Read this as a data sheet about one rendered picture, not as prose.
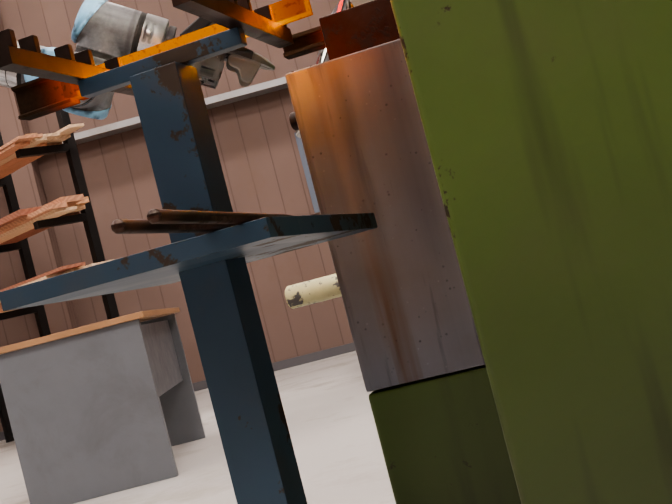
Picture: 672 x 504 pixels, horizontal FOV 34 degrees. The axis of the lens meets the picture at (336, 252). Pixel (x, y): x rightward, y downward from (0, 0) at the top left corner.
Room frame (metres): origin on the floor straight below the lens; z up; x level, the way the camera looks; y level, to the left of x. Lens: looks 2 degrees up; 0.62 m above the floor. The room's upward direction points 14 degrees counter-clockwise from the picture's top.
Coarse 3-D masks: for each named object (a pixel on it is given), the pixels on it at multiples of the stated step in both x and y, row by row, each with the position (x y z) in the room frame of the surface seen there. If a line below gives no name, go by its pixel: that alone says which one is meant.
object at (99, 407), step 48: (48, 336) 4.75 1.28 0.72; (96, 336) 4.78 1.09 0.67; (144, 336) 5.10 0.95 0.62; (48, 384) 4.77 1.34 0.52; (96, 384) 4.78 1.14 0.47; (144, 384) 4.78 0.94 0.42; (192, 384) 6.10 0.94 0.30; (48, 432) 4.77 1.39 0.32; (96, 432) 4.78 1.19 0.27; (144, 432) 4.78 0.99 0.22; (192, 432) 6.06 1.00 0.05; (48, 480) 4.77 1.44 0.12; (96, 480) 4.77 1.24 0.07; (144, 480) 4.78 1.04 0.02
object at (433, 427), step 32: (416, 384) 1.48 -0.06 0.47; (448, 384) 1.47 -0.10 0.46; (480, 384) 1.46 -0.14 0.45; (384, 416) 1.49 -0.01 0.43; (416, 416) 1.48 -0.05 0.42; (448, 416) 1.47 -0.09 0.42; (480, 416) 1.46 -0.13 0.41; (384, 448) 1.50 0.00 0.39; (416, 448) 1.49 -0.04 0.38; (448, 448) 1.48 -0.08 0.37; (480, 448) 1.47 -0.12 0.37; (416, 480) 1.49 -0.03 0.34; (448, 480) 1.48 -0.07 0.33; (480, 480) 1.47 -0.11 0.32; (512, 480) 1.46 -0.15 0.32
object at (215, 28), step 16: (288, 0) 1.33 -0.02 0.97; (304, 0) 1.33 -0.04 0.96; (288, 16) 1.33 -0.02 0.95; (304, 16) 1.35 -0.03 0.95; (192, 32) 1.37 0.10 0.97; (208, 32) 1.37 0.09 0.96; (160, 48) 1.39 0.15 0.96; (32, 80) 1.45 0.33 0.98; (48, 80) 1.45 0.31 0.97; (16, 96) 1.47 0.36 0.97; (32, 96) 1.46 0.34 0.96; (48, 96) 1.45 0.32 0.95; (64, 96) 1.43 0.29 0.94; (80, 96) 1.44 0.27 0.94; (32, 112) 1.45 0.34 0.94; (48, 112) 1.47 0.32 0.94
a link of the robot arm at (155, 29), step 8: (152, 16) 2.07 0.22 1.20; (144, 24) 2.06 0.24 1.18; (152, 24) 2.06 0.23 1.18; (160, 24) 2.06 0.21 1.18; (168, 24) 2.10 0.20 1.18; (144, 32) 2.05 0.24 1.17; (152, 32) 2.06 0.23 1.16; (160, 32) 2.06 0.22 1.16; (144, 40) 2.06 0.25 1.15; (152, 40) 2.06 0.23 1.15; (160, 40) 2.06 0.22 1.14; (144, 48) 2.06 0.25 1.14
